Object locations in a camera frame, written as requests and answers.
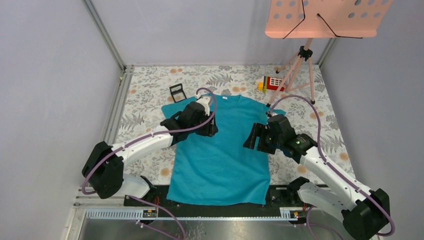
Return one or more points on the teal t-shirt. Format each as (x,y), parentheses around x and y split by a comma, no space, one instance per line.
(219,170)

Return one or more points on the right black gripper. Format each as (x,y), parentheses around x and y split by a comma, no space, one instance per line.
(259,130)

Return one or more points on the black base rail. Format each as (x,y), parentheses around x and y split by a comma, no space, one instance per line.
(279,205)

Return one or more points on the pink music stand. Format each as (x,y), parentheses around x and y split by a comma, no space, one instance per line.
(313,19)

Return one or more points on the floral table mat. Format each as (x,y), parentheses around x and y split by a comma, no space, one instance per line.
(148,90)

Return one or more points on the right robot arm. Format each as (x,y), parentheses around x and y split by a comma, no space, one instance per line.
(362,211)

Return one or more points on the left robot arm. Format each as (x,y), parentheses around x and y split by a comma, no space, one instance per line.
(105,168)

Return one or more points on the black brooch display box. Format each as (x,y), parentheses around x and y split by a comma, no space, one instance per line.
(177,93)

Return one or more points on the red toy block house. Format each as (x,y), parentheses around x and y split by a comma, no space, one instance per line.
(266,83)

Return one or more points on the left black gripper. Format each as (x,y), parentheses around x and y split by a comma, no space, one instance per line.
(211,128)

